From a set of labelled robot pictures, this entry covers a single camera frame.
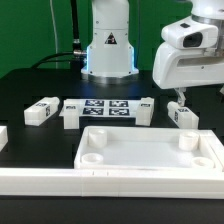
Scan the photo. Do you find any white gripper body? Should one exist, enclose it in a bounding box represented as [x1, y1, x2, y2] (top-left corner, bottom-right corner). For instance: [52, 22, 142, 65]
[152, 42, 224, 89]

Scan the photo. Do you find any white desk top tray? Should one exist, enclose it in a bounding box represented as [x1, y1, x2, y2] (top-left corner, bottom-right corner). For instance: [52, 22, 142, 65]
[74, 126, 224, 172]

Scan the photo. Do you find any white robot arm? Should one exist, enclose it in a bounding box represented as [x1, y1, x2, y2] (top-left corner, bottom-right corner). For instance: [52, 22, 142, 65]
[81, 0, 224, 105]

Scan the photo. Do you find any white sheet with fiducial markers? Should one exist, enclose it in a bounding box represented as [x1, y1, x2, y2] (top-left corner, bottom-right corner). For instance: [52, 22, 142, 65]
[64, 99, 140, 118]

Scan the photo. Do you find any white block at left edge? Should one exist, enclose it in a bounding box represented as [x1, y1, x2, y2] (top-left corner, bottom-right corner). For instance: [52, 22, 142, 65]
[0, 126, 8, 151]

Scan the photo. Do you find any white right barrier rail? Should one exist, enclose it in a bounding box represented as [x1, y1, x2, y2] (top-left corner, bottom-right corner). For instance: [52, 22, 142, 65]
[199, 130, 224, 170]

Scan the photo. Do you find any white barrier rail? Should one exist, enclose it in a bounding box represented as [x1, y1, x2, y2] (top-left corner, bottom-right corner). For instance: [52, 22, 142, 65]
[199, 130, 224, 170]
[0, 168, 224, 199]

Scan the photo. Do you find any black cable with connector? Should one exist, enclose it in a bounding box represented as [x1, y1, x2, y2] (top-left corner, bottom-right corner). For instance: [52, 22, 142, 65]
[30, 0, 88, 70]

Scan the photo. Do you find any thin white cable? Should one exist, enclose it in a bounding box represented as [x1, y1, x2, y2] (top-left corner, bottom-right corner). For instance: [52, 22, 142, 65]
[49, 0, 59, 70]

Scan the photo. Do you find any white front barrier rail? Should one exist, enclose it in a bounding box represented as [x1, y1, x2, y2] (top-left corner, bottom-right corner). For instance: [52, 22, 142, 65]
[0, 168, 224, 199]

